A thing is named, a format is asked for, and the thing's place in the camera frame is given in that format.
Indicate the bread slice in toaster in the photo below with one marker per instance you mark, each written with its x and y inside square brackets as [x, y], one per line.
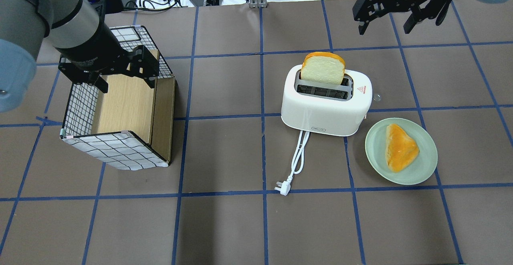
[323, 67]

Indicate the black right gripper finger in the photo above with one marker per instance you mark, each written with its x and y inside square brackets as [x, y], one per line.
[418, 15]
[364, 20]

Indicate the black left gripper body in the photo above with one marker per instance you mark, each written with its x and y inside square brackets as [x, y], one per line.
[93, 50]

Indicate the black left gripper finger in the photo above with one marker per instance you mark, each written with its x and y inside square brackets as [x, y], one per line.
[149, 78]
[96, 80]

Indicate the white two-slot toaster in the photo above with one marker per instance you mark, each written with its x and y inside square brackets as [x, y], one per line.
[336, 110]

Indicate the light green plate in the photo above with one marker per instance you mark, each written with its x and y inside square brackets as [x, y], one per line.
[420, 169]

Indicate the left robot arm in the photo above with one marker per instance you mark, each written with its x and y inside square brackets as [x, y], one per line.
[76, 29]

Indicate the orange bread on plate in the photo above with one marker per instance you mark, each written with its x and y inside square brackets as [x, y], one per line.
[401, 150]

